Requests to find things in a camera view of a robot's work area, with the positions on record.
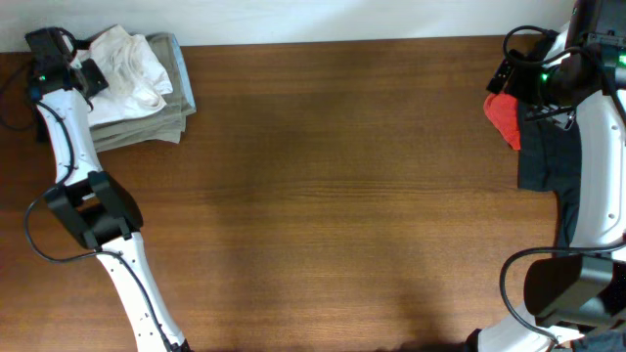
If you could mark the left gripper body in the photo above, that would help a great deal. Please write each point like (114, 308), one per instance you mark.
(94, 74)

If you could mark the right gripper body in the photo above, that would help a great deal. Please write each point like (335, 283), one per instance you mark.
(533, 82)

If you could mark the white robot print t-shirt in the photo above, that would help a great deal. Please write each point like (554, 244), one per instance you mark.
(137, 80)

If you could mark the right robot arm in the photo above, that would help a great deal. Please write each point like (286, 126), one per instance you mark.
(579, 290)

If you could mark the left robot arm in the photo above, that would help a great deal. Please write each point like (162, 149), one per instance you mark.
(94, 209)

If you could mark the red garment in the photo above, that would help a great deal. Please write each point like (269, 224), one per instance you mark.
(501, 111)

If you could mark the black garment in pile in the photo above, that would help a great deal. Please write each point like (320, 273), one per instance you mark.
(550, 162)

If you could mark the folded khaki trousers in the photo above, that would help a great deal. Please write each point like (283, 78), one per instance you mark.
(166, 125)

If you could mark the folded light blue garment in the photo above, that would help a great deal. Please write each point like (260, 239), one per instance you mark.
(186, 86)

